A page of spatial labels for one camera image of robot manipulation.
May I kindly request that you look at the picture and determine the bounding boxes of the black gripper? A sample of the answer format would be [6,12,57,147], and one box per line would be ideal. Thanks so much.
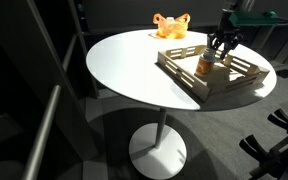
[206,29,245,62]

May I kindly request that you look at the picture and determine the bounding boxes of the orange plastic bowl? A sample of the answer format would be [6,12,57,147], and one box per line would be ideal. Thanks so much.
[151,12,192,40]

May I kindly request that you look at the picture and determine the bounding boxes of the green camera mount box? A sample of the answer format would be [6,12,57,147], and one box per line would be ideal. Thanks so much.
[229,10,280,28]

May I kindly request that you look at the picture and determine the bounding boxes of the black floor mat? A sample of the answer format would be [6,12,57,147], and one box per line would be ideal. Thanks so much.
[274,68,288,80]

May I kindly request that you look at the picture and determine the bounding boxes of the grey metal rail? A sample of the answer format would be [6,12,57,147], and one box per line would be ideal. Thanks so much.
[21,33,78,180]

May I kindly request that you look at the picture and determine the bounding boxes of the white medicine bottle lid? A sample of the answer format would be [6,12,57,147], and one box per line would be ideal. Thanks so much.
[203,48,216,62]

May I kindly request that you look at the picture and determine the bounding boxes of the slatted wooden tray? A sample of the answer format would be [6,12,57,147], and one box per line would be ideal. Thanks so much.
[156,44,271,103]

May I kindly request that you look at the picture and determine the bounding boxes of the white round pedestal table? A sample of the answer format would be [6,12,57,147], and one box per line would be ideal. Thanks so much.
[85,28,278,180]

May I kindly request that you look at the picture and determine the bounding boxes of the small medicine bottle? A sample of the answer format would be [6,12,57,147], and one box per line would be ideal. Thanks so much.
[194,57,216,80]

